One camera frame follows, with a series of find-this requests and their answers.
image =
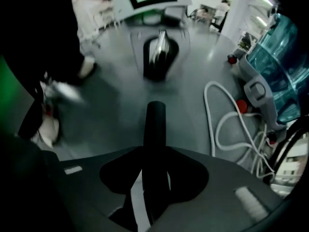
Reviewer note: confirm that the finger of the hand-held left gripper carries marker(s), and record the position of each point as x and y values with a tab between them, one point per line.
146	64
172	49

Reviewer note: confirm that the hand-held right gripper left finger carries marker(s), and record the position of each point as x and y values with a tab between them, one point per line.
84	190

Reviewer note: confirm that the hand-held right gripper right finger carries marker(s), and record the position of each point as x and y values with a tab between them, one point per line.
217	197

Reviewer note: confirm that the metal vacuum wand with nozzle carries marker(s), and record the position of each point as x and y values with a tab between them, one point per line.
160	42

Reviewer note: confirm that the canister vacuum cleaner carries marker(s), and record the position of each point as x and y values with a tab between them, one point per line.
272	57

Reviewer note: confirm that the white ornate chair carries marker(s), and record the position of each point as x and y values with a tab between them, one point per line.
87	20

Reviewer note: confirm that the person's white left shoe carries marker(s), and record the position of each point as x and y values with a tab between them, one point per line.
86	68

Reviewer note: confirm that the person's white shoe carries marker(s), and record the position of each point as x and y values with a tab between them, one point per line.
48	132
86	68

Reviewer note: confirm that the person's white right shoe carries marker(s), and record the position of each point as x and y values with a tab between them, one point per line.
48	132

